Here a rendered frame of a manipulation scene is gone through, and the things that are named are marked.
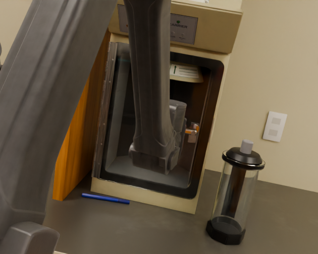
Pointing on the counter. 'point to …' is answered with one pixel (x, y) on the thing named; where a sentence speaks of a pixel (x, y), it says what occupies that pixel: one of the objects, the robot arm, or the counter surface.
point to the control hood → (212, 40)
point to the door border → (104, 109)
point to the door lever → (192, 129)
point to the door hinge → (101, 108)
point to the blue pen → (105, 198)
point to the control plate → (189, 31)
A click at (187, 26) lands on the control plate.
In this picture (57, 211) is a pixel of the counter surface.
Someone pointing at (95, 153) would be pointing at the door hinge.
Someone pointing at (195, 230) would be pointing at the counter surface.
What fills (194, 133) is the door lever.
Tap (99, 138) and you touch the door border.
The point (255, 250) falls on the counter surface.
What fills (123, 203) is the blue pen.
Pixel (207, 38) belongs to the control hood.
